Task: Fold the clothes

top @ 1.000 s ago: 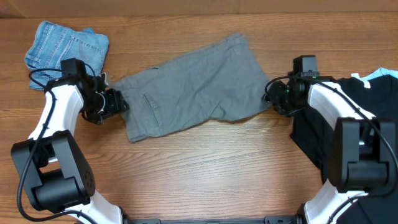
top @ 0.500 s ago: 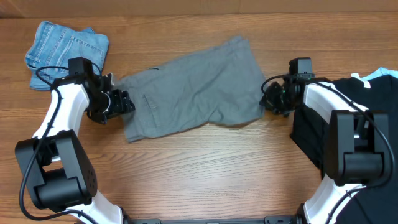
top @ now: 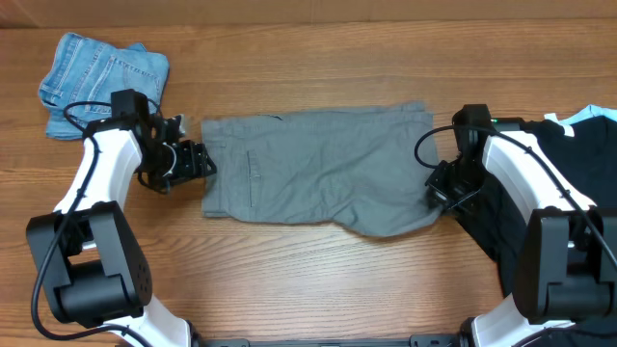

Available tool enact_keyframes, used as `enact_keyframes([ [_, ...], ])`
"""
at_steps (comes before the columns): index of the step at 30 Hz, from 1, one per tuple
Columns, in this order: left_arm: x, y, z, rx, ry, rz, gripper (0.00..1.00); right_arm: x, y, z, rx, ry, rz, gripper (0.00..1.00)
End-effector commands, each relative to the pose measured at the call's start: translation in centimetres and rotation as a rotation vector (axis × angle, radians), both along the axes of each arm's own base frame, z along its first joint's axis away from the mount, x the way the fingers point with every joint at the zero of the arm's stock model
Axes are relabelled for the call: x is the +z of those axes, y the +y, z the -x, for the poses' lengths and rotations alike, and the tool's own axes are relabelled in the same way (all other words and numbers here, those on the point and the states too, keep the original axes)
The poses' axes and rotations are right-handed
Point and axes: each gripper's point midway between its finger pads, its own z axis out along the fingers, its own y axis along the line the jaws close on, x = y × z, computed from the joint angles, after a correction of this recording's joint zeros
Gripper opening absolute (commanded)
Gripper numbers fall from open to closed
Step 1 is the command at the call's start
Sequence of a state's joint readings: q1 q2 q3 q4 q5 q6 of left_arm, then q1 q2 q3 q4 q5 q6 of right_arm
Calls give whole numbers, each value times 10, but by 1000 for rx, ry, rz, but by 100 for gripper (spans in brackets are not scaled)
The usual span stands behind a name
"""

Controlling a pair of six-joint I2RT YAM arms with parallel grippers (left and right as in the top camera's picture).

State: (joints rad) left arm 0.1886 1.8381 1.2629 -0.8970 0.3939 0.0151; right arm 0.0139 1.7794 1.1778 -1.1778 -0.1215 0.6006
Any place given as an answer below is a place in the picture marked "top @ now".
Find light blue garment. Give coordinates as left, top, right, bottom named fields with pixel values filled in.
left=558, top=104, right=617, bottom=125

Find black t-shirt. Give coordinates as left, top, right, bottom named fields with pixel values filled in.
left=452, top=115, right=617, bottom=347

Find folded blue denim jeans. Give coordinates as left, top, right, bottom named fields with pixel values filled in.
left=39, top=33, right=170, bottom=140

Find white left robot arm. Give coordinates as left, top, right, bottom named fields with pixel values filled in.
left=26, top=89, right=217, bottom=346

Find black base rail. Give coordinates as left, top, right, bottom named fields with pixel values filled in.
left=200, top=334, right=469, bottom=347

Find grey shorts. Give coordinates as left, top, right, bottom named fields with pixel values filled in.
left=201, top=102, right=441, bottom=237

